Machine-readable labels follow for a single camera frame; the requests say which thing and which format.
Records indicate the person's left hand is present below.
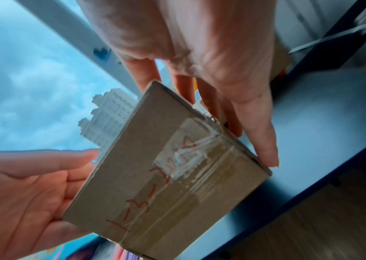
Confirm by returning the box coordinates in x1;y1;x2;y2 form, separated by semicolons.
0;148;100;260

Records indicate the person's right hand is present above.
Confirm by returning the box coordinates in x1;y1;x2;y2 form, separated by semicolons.
77;0;280;168

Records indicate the teal mailer bag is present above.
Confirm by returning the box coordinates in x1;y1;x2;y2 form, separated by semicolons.
19;232;107;260

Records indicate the pink plastic package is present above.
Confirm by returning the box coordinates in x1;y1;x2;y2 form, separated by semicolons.
113;246;139;260

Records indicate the brown cardboard box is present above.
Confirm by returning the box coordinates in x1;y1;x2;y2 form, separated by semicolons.
62;79;273;260

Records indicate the blue tape patch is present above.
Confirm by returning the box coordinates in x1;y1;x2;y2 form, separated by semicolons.
92;47;113;62

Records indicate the white framed window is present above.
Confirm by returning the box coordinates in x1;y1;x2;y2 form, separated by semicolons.
0;0;158;158

